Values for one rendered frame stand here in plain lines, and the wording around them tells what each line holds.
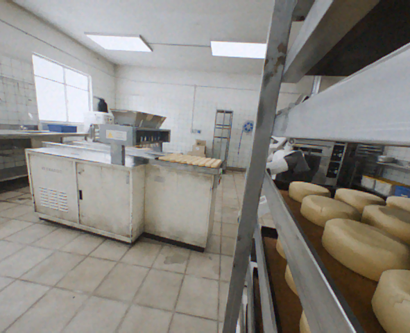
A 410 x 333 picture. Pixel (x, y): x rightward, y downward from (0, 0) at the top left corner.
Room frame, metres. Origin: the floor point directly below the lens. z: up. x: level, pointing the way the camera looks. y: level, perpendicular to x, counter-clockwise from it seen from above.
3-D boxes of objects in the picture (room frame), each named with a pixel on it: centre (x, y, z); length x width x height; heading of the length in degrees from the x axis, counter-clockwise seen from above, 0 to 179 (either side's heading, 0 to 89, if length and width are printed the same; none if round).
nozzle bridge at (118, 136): (1.74, 0.71, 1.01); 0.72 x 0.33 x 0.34; 167
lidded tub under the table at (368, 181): (3.97, -4.28, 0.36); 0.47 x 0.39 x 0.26; 83
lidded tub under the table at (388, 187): (3.57, -4.24, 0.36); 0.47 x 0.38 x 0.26; 85
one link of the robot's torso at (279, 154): (1.32, -0.72, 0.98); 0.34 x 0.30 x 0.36; 166
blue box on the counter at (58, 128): (3.48, 3.08, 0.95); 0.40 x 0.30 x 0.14; 177
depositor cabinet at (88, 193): (1.85, 1.17, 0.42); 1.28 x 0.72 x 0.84; 77
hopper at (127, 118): (1.74, 0.71, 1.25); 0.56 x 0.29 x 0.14; 167
